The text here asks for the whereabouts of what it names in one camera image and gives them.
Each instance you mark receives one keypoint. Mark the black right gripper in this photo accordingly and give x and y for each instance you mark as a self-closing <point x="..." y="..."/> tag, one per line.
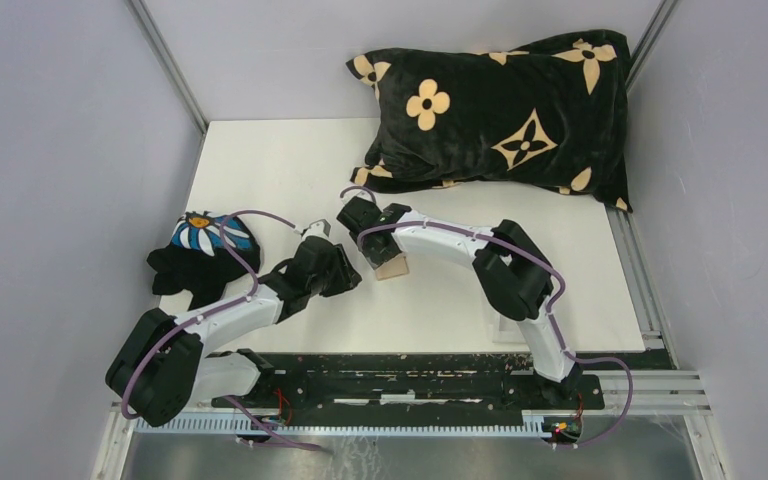
<point x="374" y="259"/>

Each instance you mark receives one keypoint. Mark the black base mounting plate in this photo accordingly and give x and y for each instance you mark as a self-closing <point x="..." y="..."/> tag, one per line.
<point x="399" y="398"/>

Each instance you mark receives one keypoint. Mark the slotted cable duct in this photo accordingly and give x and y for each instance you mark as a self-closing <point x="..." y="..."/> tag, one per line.
<point x="238" y="424"/>

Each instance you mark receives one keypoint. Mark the black blue flower cloth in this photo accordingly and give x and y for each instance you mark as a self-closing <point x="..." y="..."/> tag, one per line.
<point x="206" y="252"/>

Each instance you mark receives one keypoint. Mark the black floral pillow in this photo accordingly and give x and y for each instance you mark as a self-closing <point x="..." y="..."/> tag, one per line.
<point x="552" y="114"/>

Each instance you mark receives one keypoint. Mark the beige leather card holder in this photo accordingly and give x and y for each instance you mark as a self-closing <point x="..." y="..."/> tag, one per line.
<point x="393" y="268"/>

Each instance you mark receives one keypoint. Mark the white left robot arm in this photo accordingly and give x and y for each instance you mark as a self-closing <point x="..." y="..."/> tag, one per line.
<point x="169" y="362"/>

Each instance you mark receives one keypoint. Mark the clear plastic card box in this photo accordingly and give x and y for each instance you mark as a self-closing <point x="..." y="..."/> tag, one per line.
<point x="503" y="330"/>

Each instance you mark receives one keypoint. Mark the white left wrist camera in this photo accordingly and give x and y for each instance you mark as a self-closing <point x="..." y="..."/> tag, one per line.
<point x="318" y="229"/>

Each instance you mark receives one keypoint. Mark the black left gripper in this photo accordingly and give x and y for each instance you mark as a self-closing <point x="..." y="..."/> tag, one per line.
<point x="346" y="277"/>

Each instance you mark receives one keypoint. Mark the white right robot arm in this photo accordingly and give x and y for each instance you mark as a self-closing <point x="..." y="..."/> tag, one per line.
<point x="518" y="281"/>

